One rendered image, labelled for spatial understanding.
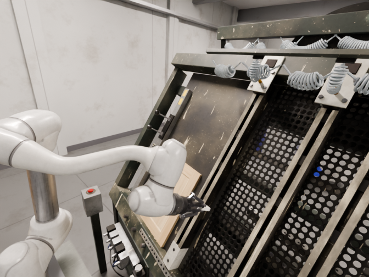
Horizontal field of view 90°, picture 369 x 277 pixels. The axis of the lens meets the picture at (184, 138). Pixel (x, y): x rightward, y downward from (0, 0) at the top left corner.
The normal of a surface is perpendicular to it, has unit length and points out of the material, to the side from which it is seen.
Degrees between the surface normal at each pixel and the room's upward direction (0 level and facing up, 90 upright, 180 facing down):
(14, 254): 6
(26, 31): 90
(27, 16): 90
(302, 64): 59
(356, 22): 90
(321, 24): 90
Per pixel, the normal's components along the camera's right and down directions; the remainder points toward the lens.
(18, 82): 0.74, 0.31
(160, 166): -0.04, 0.00
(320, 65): -0.65, -0.32
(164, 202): 0.69, 0.15
